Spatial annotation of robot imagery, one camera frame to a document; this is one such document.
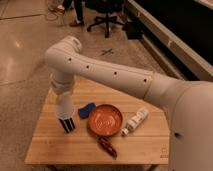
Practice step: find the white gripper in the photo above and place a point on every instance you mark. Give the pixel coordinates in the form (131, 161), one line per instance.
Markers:
(61, 83)

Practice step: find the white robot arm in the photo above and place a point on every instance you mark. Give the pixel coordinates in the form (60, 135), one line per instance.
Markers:
(188, 105)

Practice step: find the black white striped eraser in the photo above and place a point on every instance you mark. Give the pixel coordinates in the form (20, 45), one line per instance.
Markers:
(67, 124)

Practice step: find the blue sponge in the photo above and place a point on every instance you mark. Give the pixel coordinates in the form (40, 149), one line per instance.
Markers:
(85, 111)

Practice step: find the orange bowl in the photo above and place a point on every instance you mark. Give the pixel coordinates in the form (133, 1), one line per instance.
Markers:
(105, 120)

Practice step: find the dark red chili pepper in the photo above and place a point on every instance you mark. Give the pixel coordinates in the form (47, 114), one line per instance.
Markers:
(107, 146)

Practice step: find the black office chair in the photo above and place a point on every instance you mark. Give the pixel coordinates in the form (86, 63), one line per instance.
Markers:
(106, 7)

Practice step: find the black box on floor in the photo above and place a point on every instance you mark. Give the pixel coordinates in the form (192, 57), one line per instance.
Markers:
(133, 28)

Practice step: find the wooden table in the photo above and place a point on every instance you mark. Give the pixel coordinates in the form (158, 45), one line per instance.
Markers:
(148, 144)

